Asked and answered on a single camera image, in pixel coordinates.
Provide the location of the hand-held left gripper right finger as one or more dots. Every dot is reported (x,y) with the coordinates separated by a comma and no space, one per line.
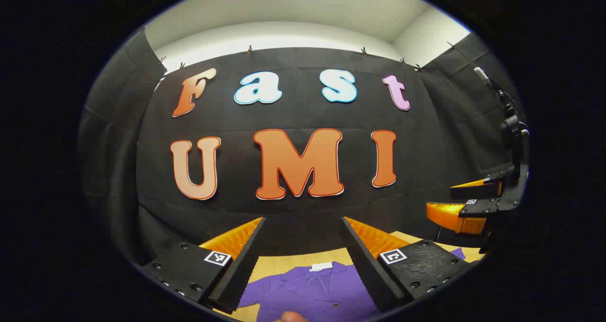
(364,270)

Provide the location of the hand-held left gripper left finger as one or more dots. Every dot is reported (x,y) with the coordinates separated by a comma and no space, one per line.
(246,265)

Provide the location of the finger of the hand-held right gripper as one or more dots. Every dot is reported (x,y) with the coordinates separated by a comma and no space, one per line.
(454,220)
(483,189)

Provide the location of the purple knit cardigan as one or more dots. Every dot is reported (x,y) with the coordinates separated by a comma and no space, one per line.
(307,293)

